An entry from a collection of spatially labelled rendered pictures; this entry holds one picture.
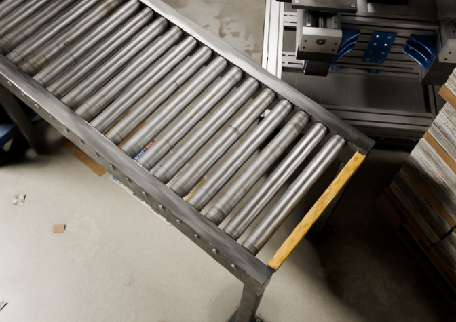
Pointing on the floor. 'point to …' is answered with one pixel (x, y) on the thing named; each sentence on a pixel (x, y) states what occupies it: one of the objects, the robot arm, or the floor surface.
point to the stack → (428, 217)
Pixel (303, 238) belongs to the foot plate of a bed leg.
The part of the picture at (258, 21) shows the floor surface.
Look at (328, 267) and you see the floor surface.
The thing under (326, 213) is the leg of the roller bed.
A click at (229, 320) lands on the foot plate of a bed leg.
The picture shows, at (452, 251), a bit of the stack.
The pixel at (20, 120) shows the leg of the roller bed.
